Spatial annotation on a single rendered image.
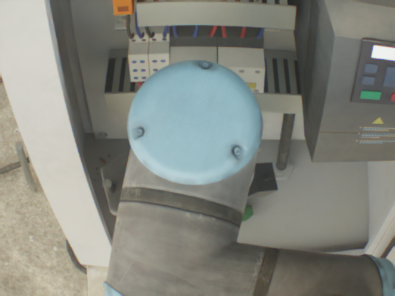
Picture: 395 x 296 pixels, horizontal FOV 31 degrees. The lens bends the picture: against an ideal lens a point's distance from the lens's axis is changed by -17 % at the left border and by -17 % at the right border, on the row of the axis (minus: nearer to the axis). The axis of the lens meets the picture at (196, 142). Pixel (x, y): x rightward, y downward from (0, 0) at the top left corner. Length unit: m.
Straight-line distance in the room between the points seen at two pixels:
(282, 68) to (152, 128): 0.33
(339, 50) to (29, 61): 0.24
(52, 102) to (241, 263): 0.20
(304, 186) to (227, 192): 0.49
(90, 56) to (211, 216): 0.38
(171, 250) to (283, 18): 0.27
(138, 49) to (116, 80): 0.10
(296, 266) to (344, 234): 0.48
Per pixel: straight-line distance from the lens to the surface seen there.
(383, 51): 0.57
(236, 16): 0.72
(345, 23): 0.56
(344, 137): 0.70
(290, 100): 0.85
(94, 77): 0.93
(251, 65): 0.76
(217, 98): 0.56
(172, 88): 0.56
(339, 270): 0.55
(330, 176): 1.06
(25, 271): 1.73
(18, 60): 0.58
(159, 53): 0.76
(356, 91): 0.62
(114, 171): 0.72
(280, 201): 1.04
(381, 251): 1.00
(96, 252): 0.95
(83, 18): 0.83
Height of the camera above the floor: 1.60
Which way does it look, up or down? 62 degrees down
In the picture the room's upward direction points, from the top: 2 degrees counter-clockwise
